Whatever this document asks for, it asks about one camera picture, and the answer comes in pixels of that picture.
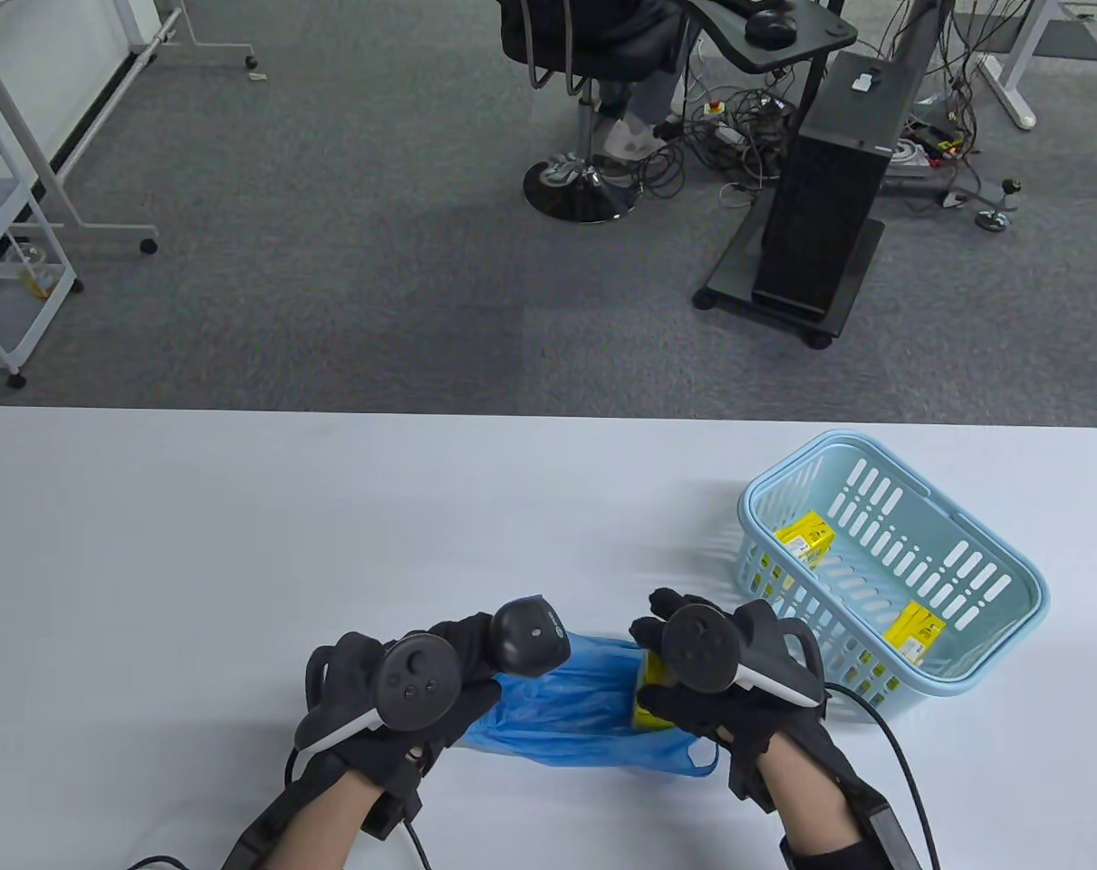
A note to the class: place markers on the blue plastic bag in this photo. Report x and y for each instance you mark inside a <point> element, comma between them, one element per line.
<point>566,716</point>

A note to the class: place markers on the whiteboard on white stand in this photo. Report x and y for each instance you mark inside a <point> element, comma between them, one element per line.
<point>23,54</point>

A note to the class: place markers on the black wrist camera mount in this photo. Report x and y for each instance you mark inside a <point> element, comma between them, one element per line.
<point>258,834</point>
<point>892,838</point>

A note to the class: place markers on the white shelf cart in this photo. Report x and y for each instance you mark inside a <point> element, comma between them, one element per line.
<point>4,317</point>

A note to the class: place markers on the dark floor mat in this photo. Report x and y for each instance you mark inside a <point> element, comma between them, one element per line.
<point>1069,38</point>

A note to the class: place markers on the black and blue barcode scanner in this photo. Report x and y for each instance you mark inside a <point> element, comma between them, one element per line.
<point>530,634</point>

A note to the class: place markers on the white power strip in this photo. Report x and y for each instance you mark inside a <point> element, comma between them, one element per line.
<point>909,152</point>

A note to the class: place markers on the black computer mouse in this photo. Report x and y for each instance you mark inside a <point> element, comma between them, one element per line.
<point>770,27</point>

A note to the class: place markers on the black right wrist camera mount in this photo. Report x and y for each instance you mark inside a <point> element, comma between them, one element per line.
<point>892,838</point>

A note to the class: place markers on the white desk leg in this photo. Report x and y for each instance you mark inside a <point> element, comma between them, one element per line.
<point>1010,91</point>

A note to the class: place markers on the black desk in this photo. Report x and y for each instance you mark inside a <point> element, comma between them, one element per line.
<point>824,36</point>

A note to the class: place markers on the light blue plastic basket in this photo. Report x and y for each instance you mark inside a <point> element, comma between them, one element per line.
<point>965,652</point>

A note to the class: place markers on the yellow chrysanthemum tea package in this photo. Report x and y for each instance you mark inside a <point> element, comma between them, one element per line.
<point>915,630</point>
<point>806,535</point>
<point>652,671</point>

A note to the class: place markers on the person's right hand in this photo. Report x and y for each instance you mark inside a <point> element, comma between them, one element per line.
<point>720,734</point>

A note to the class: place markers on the dark grey hand controller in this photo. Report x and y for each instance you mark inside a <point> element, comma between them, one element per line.
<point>702,643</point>
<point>417,680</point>

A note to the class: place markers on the person's right forearm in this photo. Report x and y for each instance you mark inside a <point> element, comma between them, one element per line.
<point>811,797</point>

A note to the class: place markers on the small clear container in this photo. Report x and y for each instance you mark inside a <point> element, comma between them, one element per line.
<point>36,272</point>

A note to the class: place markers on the dark grey right hand controller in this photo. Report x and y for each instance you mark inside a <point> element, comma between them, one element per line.
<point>702,643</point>

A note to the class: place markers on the small white adapter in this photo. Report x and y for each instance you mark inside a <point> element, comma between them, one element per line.
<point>863,80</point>

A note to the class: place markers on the person's left forearm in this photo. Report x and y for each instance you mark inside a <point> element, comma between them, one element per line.
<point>322,825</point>

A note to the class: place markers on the black computer tower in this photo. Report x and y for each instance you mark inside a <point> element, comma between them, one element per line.
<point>829,181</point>

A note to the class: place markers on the small black tripod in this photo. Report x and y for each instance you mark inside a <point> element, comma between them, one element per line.
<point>995,217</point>

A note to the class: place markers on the black wheeled stand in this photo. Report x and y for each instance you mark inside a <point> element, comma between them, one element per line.
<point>734,263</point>

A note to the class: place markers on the dark grey left hand controller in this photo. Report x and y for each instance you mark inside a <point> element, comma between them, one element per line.
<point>417,680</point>

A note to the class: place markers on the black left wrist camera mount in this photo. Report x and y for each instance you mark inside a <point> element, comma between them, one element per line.
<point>258,834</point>

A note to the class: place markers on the person's left hand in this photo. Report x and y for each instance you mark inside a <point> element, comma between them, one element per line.
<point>462,648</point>

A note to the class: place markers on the black office chair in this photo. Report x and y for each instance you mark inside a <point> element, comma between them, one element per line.
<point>575,195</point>

